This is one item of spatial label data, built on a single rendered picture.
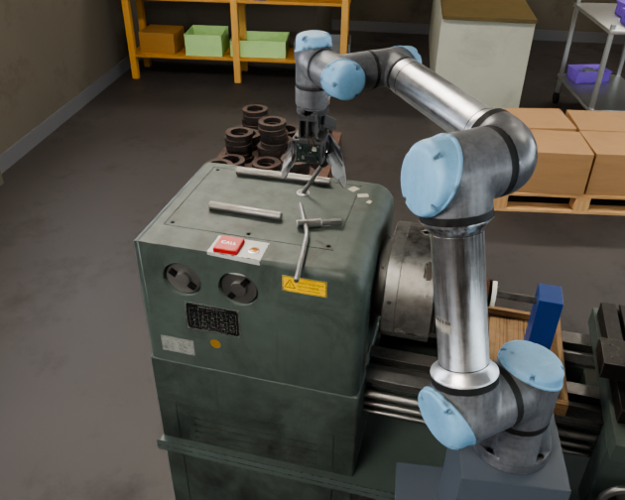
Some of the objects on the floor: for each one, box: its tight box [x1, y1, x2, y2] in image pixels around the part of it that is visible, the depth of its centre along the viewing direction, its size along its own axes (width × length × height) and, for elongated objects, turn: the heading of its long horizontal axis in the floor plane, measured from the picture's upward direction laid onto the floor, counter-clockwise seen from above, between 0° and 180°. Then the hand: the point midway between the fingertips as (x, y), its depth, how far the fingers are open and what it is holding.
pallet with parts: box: [203, 104, 342, 178], centre depth 442 cm, size 86×125×45 cm
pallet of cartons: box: [490, 107, 625, 216], centre depth 440 cm, size 124×89×43 cm
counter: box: [429, 0, 538, 108], centre depth 649 cm, size 78×236×80 cm, turn 171°
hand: (313, 183), depth 151 cm, fingers open, 14 cm apart
